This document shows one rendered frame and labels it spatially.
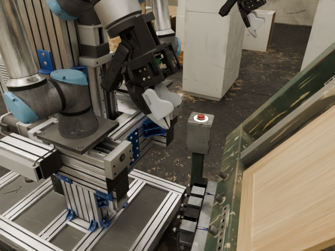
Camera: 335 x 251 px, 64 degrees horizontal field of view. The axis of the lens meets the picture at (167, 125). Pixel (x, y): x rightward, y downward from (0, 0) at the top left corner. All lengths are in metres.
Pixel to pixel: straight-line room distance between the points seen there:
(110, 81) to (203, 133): 0.84
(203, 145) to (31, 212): 1.22
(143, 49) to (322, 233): 0.52
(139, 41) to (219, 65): 3.01
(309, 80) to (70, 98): 0.93
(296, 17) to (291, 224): 8.57
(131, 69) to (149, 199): 1.49
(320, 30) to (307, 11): 4.43
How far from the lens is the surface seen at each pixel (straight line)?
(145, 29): 0.47
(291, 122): 1.06
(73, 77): 0.97
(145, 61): 0.47
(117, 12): 0.48
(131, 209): 1.86
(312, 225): 0.72
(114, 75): 0.54
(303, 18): 9.15
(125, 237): 1.74
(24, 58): 0.91
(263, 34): 6.00
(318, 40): 4.75
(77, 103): 1.00
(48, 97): 0.94
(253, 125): 1.34
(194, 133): 1.33
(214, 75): 3.53
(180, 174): 2.41
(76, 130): 1.04
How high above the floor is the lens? 1.60
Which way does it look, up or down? 31 degrees down
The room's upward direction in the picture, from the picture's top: straight up
